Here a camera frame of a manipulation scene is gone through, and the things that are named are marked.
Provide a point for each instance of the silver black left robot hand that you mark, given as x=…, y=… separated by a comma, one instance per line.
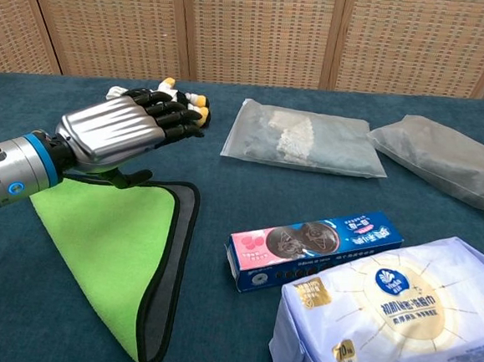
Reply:
x=112, y=131

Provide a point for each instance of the grey and green cloth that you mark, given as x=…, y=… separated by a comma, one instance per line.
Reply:
x=111, y=238

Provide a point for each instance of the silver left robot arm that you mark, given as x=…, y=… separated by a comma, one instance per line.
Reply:
x=8, y=171

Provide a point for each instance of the black penguin plush toy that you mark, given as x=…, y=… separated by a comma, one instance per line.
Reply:
x=200, y=102

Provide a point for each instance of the woven folding screen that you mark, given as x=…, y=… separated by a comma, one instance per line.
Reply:
x=258, y=31

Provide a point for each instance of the frosted bag with white lace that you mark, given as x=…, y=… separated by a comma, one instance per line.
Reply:
x=304, y=140

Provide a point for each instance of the blue cookie box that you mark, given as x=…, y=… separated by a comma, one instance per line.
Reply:
x=303, y=249

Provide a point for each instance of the frosted bag with dark cloth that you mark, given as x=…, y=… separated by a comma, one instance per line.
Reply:
x=445, y=161

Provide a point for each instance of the lavender tissue pack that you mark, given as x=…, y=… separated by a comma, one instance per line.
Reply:
x=399, y=319

